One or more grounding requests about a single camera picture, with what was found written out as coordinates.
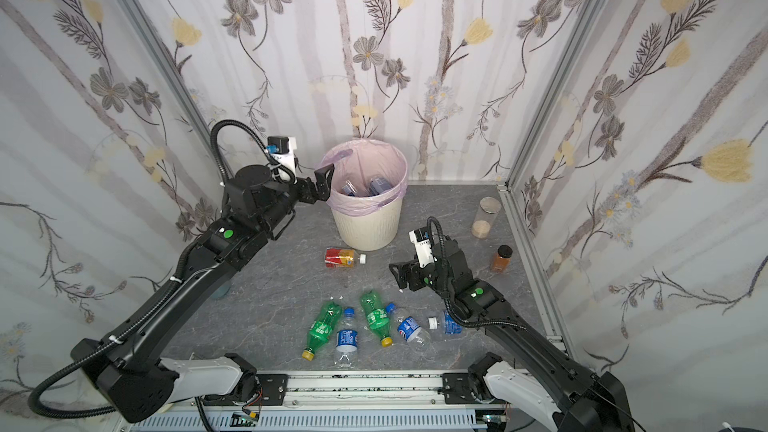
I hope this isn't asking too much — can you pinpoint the clear bottle blue cap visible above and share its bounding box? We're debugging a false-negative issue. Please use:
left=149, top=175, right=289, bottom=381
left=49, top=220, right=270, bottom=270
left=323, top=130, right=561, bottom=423
left=341, top=180, right=359, bottom=197

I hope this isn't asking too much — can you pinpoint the green soda bottle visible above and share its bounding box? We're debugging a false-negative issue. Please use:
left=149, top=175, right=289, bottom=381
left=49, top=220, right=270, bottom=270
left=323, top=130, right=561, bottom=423
left=301, top=301, right=343, bottom=361
left=360, top=290, right=393, bottom=348

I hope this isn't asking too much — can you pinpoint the pepsi label clear bottle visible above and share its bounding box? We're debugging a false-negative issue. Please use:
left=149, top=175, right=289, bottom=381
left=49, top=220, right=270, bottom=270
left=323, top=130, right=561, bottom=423
left=385, top=302, right=432, bottom=349

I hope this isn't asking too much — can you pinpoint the clear bottle blue label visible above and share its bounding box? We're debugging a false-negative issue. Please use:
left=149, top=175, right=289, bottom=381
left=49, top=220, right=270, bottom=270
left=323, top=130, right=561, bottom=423
left=368, top=176, right=393, bottom=196

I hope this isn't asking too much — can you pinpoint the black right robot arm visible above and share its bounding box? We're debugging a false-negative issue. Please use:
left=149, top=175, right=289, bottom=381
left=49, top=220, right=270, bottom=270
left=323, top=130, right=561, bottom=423
left=389, top=217, right=641, bottom=431

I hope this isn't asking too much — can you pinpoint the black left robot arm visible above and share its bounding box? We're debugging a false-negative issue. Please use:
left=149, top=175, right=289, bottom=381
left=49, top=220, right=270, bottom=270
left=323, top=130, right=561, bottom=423
left=27, top=120, right=408, bottom=423

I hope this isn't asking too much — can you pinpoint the pink plastic bin liner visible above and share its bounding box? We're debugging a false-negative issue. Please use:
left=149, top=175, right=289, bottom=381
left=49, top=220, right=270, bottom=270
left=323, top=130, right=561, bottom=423
left=316, top=139, right=409, bottom=216

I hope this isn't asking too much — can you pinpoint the cream ribbed waste bin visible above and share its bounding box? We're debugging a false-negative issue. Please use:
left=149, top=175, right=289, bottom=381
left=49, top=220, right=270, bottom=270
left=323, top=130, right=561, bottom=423
left=332, top=198, right=403, bottom=251

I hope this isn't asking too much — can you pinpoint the blue label bottle right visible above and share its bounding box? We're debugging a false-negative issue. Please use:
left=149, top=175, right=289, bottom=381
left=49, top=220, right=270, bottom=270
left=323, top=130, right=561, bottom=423
left=427, top=310, right=463, bottom=336

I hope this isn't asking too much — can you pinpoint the red yellow juice bottle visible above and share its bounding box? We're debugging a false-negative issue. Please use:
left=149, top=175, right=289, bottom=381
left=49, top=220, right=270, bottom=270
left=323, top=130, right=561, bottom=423
left=324, top=248, right=367, bottom=268

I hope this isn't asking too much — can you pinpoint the blue label water bottle front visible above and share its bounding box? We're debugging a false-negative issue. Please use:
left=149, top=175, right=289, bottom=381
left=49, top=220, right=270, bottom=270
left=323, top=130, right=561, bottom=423
left=334, top=307, right=359, bottom=369

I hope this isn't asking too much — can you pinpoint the amber jar black lid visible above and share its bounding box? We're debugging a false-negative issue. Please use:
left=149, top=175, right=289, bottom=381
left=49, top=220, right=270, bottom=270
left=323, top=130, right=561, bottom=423
left=490, top=244, right=513, bottom=273

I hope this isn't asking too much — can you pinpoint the clear jar with beige powder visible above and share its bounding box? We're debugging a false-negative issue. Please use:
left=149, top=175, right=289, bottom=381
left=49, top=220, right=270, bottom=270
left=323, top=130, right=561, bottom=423
left=471, top=197, right=502, bottom=239

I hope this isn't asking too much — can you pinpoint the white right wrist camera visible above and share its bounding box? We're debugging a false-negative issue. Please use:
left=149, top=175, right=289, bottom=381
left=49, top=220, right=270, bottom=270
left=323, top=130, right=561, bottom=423
left=409, top=227, right=434, bottom=268

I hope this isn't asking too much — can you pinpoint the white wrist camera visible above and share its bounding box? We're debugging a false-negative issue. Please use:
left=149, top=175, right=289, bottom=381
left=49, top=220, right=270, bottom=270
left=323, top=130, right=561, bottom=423
left=266, top=136, right=297, bottom=174
left=409, top=227, right=434, bottom=268

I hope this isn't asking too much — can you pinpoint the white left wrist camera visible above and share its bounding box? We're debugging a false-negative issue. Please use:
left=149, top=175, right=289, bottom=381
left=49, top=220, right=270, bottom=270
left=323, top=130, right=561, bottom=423
left=266, top=136, right=297, bottom=174

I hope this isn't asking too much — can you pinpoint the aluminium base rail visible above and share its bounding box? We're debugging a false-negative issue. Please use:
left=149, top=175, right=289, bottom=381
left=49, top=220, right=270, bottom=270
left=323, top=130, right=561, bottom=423
left=131, top=368, right=613, bottom=432

